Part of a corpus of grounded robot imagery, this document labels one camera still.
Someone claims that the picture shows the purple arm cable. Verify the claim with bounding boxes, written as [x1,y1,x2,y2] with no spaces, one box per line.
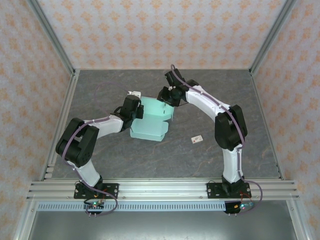
[61,82,135,218]
[169,64,264,216]

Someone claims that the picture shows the grey slotted cable duct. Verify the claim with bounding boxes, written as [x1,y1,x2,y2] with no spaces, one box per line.
[36,202,256,213]

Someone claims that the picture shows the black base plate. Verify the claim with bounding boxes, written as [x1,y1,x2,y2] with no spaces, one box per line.
[73,182,120,200]
[206,181,251,200]

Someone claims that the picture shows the long aluminium mounting rail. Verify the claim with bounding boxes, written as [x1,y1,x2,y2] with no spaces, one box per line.
[26,178,300,201]

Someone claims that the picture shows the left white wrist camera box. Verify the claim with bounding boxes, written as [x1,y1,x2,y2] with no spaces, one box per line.
[126,90,143,100]

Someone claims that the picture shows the grey metal sheet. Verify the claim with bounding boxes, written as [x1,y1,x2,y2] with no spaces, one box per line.
[26,211,299,240]

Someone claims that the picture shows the small lit circuit board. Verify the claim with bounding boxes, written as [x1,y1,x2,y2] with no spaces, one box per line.
[233,201,255,211]
[84,201,106,211]

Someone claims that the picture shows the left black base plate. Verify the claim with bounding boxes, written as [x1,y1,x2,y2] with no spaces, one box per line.
[73,182,120,200]

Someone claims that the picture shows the tall aluminium frame post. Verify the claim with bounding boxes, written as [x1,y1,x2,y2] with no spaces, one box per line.
[26,0,77,76]
[248,0,297,76]

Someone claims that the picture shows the teal paper box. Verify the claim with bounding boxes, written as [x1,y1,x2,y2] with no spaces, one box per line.
[129,96,176,143]

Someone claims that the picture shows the aluminium table side rail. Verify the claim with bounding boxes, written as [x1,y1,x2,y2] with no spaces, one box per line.
[249,70,285,181]
[39,69,81,181]

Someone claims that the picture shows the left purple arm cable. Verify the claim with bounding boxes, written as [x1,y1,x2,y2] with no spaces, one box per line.
[61,82,135,218]

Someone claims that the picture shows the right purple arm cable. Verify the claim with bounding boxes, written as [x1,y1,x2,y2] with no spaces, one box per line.
[169,64,264,216]

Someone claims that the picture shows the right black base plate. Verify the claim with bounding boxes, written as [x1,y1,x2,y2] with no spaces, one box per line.
[206,181,251,200]

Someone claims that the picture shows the short aluminium frame post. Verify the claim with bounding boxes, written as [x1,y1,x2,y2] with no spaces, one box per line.
[285,199,311,240]
[12,199,39,240]

